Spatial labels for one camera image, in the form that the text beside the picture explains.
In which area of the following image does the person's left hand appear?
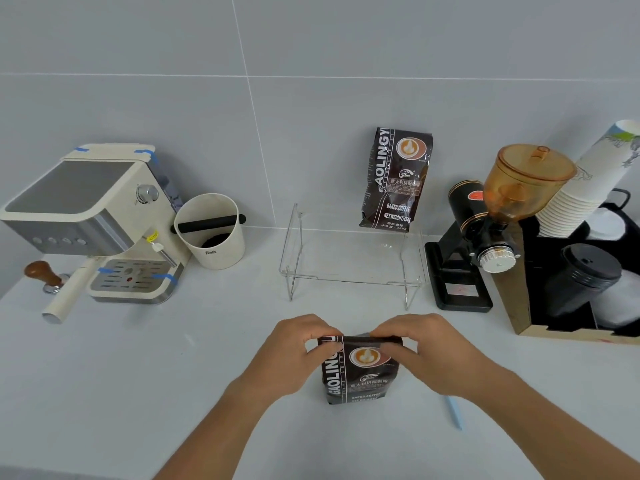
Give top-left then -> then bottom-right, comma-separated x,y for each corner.
239,314 -> 346,406

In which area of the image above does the stack of black cup lids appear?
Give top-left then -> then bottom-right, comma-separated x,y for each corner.
544,243 -> 624,321

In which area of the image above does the cream espresso machine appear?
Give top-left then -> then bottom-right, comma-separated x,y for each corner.
0,143 -> 193,304

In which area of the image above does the person's right hand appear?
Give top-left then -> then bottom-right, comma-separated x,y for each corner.
370,314 -> 502,399

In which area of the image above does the black coffee bean bag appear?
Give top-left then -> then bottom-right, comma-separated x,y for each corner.
318,335 -> 404,405
359,127 -> 434,233

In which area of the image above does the stack of white cup lids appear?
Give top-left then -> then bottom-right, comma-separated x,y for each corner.
593,271 -> 640,331

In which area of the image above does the white handled portafilter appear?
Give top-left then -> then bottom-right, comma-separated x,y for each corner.
41,258 -> 99,326

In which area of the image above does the wooden handled coffee tamper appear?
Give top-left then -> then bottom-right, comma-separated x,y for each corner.
24,261 -> 70,294

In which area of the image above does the person's right forearm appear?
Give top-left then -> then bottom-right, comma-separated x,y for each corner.
462,362 -> 640,480

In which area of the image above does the wooden organizer box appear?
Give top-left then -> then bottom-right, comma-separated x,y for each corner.
492,215 -> 640,345

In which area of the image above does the white cup lid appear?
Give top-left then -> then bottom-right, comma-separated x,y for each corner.
584,207 -> 627,241

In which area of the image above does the white knock box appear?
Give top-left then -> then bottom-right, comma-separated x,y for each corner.
171,193 -> 248,271

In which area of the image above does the stack of white paper cups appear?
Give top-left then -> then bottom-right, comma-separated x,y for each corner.
534,119 -> 640,239

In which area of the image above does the black grinder with amber hopper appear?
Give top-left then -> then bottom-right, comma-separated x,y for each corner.
424,145 -> 578,313

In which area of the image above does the clear acrylic stand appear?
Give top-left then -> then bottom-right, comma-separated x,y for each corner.
278,203 -> 427,311

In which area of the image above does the light blue stick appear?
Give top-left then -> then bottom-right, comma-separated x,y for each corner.
445,394 -> 467,432

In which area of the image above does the person's left forearm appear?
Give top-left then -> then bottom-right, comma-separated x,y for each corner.
152,377 -> 276,480

